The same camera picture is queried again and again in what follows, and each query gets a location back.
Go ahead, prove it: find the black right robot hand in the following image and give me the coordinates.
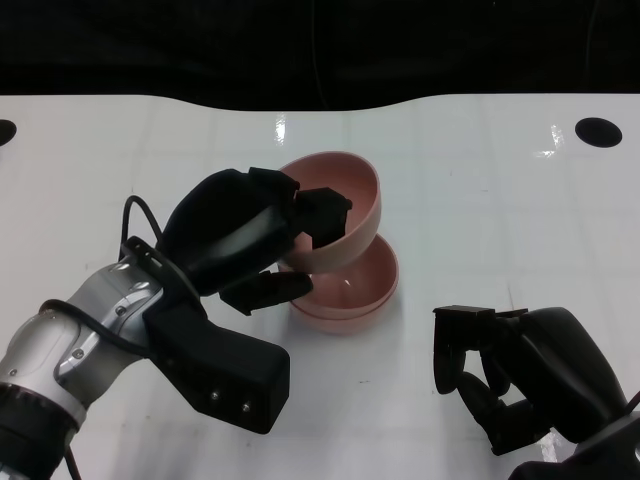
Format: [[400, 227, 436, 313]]
[[432, 305, 630, 456]]

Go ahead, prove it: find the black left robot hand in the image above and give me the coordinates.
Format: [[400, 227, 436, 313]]
[[155, 167, 354, 316]]

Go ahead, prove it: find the pink plastic bowl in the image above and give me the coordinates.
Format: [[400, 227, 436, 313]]
[[275, 151, 384, 275], [289, 232, 400, 319], [294, 294, 394, 335]]

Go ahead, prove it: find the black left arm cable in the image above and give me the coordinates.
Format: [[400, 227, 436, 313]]
[[41, 195, 169, 361]]

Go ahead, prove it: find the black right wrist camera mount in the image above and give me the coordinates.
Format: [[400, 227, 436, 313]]
[[507, 394, 640, 480]]

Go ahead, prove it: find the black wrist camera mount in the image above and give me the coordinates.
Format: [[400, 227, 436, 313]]
[[119, 236, 292, 435], [507, 394, 640, 480]]

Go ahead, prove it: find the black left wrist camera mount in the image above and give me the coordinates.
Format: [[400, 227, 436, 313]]
[[119, 236, 292, 435]]

